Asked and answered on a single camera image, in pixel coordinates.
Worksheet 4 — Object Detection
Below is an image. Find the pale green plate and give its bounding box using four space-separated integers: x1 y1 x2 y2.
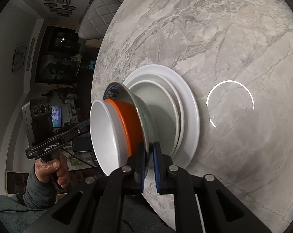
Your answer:
130 80 180 156

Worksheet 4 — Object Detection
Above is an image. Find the orange bowl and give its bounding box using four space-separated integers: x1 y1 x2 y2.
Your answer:
104 98 145 159

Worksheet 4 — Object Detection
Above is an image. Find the dark glass cabinet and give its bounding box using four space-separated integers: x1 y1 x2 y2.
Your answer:
35 25 100 84

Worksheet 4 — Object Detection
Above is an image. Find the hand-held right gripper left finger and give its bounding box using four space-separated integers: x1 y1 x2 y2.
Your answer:
23 143 147 233

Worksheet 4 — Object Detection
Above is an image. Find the framed wall drawing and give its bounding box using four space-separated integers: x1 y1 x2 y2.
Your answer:
12 45 28 73

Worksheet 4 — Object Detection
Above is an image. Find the narrow grey wall panel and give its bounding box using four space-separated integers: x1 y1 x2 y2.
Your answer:
26 37 37 72

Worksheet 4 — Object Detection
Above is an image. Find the white bowl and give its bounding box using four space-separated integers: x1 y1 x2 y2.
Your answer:
89 100 130 176

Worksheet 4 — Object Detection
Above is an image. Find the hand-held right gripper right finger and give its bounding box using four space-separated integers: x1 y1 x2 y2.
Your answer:
153 141 273 233

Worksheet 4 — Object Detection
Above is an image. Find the large white plate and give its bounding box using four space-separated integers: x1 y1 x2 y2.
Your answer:
124 64 200 182

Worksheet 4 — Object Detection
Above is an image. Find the person's left hand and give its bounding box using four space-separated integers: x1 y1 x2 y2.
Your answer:
34 152 70 189

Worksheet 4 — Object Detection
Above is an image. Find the person's grey clothing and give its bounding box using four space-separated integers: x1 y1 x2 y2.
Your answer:
0 191 176 233

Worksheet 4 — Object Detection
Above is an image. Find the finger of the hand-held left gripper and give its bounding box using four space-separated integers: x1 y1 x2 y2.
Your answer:
63 125 92 143
53 120 91 137

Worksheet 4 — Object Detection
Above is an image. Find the thin black cable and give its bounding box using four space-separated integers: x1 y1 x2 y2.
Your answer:
62 147 100 169

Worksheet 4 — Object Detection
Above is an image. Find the small lit screen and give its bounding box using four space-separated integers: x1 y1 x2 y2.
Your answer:
50 105 63 128

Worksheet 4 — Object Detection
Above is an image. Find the white quilted chair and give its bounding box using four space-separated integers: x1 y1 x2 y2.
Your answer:
75 0 123 40

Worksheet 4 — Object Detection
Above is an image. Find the person's left forearm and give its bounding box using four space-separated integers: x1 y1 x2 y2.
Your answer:
23 170 59 210

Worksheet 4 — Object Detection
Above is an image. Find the small white plate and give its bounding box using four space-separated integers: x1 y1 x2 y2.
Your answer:
126 73 185 157

